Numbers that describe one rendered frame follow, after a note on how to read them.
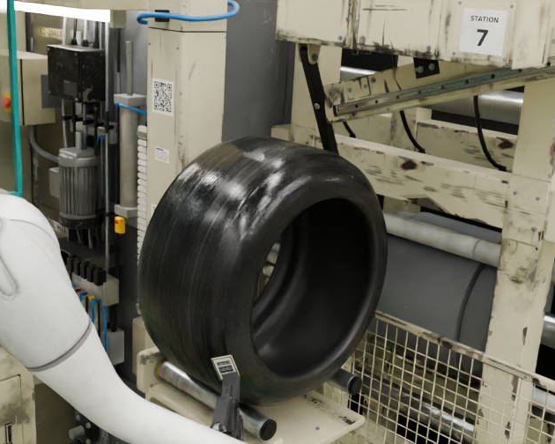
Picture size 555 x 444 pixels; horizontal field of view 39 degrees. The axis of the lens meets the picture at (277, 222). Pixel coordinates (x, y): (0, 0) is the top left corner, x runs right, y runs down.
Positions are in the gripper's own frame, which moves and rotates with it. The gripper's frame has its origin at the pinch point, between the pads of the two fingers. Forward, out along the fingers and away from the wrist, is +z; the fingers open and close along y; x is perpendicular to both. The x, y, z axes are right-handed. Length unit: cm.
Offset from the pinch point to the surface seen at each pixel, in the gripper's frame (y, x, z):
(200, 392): 14.3, -12.6, 13.3
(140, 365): 11.3, -26.5, 22.3
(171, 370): 14.0, -20.0, 21.2
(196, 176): -27.8, 1.6, 31.4
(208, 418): 18.1, -11.9, 9.2
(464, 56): -33, 57, 39
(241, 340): -6.2, 4.2, 5.8
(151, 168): -19, -15, 53
